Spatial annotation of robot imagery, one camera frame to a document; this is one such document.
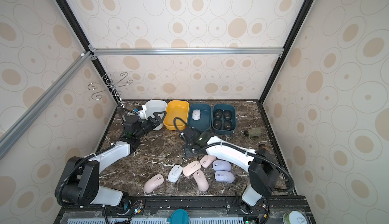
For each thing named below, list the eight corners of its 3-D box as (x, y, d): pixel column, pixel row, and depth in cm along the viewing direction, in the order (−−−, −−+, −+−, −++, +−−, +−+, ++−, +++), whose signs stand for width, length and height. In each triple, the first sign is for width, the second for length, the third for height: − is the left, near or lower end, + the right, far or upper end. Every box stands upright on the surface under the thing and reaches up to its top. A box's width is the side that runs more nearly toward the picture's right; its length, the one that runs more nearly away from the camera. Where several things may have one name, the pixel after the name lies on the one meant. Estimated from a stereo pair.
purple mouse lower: (215, 183, 83) (215, 181, 80) (214, 172, 87) (215, 170, 84) (234, 183, 83) (235, 181, 80) (232, 172, 87) (233, 170, 84)
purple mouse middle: (212, 171, 87) (213, 168, 84) (212, 162, 90) (212, 160, 88) (230, 171, 87) (231, 168, 84) (229, 162, 90) (230, 160, 88)
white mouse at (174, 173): (166, 180, 84) (166, 178, 82) (174, 164, 89) (173, 162, 87) (176, 184, 82) (176, 182, 80) (183, 168, 88) (183, 166, 86)
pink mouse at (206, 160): (198, 162, 90) (198, 160, 87) (207, 153, 94) (207, 150, 91) (207, 169, 87) (207, 167, 85) (215, 159, 91) (215, 157, 89)
